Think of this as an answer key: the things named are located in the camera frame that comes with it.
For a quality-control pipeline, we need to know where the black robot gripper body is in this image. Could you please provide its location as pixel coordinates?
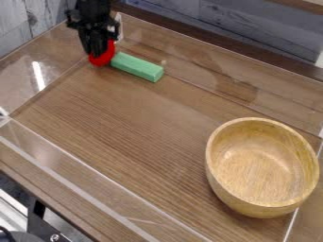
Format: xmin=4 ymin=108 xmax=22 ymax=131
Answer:
xmin=65 ymin=0 xmax=114 ymax=34

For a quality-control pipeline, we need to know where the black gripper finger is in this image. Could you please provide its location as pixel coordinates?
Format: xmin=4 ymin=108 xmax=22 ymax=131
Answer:
xmin=78 ymin=29 xmax=100 ymax=57
xmin=98 ymin=31 xmax=108 ymax=56

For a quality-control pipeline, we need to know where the red plush strawberry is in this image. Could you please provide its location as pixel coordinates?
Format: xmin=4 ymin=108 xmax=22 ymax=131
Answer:
xmin=88 ymin=40 xmax=114 ymax=67

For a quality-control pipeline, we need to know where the green rectangular block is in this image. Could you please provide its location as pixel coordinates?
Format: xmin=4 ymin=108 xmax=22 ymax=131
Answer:
xmin=110 ymin=52 xmax=164 ymax=83

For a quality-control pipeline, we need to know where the clear acrylic table barrier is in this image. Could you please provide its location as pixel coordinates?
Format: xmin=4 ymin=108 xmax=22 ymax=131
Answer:
xmin=0 ymin=16 xmax=323 ymax=242

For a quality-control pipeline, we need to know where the light wooden bowl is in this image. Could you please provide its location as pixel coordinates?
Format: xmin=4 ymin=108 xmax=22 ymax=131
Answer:
xmin=205 ymin=117 xmax=319 ymax=218

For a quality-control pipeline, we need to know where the black table leg clamp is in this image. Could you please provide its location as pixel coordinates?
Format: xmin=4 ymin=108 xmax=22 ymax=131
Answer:
xmin=26 ymin=199 xmax=72 ymax=242

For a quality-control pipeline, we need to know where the clear acrylic corner bracket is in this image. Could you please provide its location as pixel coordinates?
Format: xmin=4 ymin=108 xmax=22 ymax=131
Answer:
xmin=113 ymin=12 xmax=124 ymax=43

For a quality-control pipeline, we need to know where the black cable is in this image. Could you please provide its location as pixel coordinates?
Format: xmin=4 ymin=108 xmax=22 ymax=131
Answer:
xmin=0 ymin=225 xmax=17 ymax=242

